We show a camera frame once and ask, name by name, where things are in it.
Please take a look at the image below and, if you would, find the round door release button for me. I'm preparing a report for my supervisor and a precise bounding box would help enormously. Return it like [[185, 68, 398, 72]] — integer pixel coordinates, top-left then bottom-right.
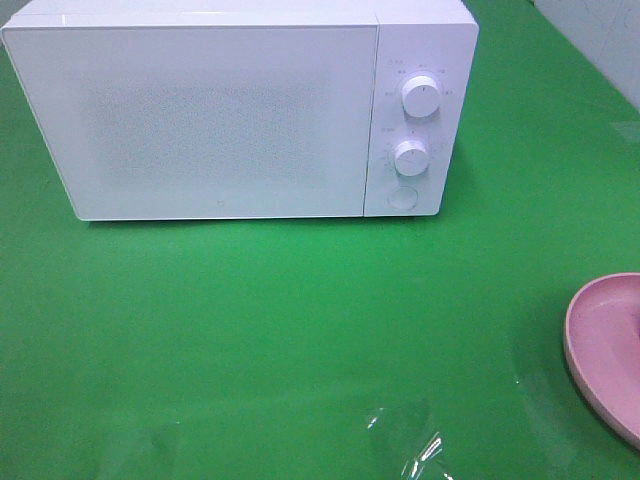
[[388, 186, 419, 210]]

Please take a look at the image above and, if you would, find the white microwave door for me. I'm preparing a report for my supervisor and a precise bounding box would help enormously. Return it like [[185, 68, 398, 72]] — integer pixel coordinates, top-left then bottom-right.
[[4, 25, 377, 221]]

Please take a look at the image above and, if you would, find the pink round plate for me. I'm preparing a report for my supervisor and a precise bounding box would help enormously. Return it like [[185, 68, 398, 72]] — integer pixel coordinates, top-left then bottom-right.
[[563, 272, 639, 449]]

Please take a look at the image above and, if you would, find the upper white power knob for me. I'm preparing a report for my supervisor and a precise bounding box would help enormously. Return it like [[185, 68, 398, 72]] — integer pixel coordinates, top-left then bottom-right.
[[401, 73, 441, 118]]

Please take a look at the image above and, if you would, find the white microwave oven body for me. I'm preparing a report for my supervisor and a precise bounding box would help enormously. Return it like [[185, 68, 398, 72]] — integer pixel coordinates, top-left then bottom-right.
[[1, 1, 479, 217]]

